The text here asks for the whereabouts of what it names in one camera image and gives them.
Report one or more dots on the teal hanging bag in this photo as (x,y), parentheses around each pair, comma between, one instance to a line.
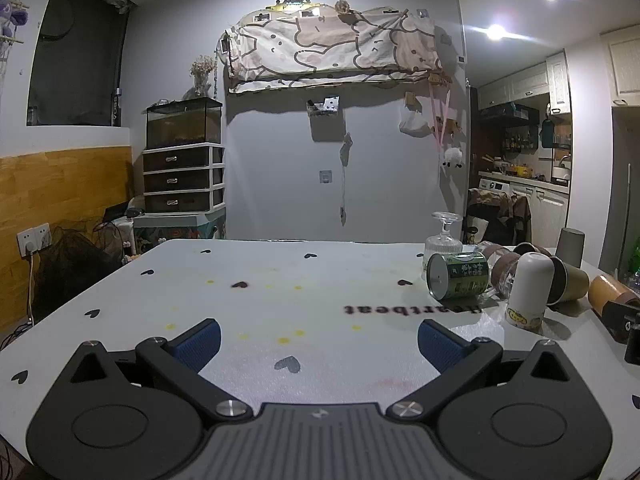
(547,132)

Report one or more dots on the white cup with yellow print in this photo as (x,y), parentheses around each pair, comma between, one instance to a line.
(530,285)

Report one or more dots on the grey cup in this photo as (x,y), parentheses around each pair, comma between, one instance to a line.
(570,246)

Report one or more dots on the cartoon printed cloth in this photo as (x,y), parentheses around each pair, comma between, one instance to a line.
(330,45)

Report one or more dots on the gold crown decoration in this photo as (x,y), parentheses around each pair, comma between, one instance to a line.
(295,2)

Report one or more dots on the small wall hook plate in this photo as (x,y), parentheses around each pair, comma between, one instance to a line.
(325,176)

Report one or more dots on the white plastic bag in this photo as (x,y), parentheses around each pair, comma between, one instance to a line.
(414,121)

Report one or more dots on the white tall cabinet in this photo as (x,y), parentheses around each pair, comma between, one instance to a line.
(622,65)

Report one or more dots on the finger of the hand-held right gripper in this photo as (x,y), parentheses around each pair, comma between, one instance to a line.
(620,317)

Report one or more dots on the glass fish tank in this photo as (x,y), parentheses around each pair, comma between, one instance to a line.
(182,122)

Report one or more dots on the clear glass goblet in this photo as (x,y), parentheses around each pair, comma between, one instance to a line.
(443,246)

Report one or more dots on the white sheep plush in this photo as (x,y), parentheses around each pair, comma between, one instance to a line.
(453,156)

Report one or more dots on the white upper kitchen cabinets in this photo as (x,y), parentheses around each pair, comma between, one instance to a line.
(530,82)

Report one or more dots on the black net cloth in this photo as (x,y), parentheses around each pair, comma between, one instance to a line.
(75,270)

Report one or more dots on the white plastic drawer unit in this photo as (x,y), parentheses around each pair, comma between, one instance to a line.
(182,177)

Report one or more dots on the purple plush toy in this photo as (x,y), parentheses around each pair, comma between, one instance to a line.
(12,15)

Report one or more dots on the chair draped with clothes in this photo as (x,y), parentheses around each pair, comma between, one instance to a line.
(500,217)

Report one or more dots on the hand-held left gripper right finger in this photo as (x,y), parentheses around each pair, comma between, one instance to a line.
(441,346)

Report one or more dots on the dark brown paper cup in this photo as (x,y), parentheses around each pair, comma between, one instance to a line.
(530,248)

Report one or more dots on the dark window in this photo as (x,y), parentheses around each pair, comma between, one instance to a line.
(75,60)

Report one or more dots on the white wall outlet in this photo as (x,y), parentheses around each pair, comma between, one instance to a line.
(34,237)

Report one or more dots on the dried flowers in vase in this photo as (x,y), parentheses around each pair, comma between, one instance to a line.
(202,72)

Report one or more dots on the dark bottle on sill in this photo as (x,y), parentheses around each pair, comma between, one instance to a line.
(117,107)

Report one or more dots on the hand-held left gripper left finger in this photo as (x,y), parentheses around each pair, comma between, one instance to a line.
(197,344)

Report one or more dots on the white lower kitchen cabinet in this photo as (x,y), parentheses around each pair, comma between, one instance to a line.
(545,215)

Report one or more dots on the white heart-print tablecloth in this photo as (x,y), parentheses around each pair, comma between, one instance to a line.
(300,305)

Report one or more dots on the green printed can cup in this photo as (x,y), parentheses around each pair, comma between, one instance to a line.
(465,275)

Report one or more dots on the olive brown paper cup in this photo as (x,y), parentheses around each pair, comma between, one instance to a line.
(572,280)

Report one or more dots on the clear brown-banded glass cup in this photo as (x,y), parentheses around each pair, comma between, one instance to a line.
(500,262)

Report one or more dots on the teal printed cabinet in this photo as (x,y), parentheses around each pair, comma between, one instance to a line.
(175,227)

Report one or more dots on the white washing machine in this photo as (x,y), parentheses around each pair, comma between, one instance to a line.
(494,187)

